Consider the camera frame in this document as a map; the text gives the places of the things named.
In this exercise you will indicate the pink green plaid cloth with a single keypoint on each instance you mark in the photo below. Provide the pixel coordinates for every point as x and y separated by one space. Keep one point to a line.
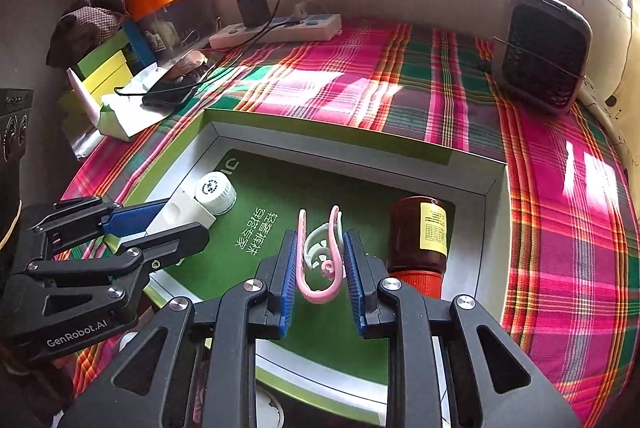
350 82

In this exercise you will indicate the green cloth pouch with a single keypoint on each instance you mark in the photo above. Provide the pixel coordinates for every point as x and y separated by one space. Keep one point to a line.
125 117

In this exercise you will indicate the white round cap gadget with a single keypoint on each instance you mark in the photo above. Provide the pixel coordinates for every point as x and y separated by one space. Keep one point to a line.
215 192

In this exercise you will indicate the pale green plastic clip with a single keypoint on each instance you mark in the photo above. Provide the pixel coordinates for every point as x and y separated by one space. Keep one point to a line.
309 248

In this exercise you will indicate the black charger block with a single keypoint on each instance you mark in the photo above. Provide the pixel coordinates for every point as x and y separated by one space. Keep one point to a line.
252 7

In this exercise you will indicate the white plug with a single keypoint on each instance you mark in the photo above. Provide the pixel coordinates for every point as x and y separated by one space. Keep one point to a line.
301 10

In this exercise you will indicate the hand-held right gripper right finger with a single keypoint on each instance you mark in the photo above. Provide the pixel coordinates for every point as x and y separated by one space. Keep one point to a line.
356 293

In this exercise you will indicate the brown checkered cloth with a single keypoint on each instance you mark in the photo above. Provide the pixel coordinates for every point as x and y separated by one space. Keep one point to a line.
85 22

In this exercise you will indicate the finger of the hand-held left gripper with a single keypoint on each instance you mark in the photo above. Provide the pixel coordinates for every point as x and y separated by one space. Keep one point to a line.
132 217
170 244

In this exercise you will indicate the white square charger adapter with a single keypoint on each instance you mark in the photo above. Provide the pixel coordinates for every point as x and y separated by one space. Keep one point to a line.
180 210

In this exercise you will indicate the cream curtain with heart print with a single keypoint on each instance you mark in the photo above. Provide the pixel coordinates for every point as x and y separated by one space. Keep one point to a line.
617 127

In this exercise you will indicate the blue box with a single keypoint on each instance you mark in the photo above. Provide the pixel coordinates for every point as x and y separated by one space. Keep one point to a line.
137 42

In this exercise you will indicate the white power strip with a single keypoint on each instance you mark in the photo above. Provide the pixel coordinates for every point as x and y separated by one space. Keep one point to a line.
310 27

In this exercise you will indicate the small grey desk heater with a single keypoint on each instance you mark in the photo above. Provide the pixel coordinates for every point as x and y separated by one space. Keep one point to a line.
540 52

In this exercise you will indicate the white paper cone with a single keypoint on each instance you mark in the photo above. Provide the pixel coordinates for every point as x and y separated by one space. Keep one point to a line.
82 95

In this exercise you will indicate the black smartphone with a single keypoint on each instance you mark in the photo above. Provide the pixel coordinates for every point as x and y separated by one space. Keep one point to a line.
167 96

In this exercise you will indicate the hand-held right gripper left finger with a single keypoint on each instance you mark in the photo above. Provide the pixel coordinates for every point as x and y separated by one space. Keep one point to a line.
289 293

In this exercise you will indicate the brown bottle with red cap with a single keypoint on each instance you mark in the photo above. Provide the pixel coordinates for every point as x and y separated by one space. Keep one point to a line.
410 233

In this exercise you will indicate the clear plastic container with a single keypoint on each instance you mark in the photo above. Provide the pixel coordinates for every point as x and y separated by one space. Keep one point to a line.
180 17

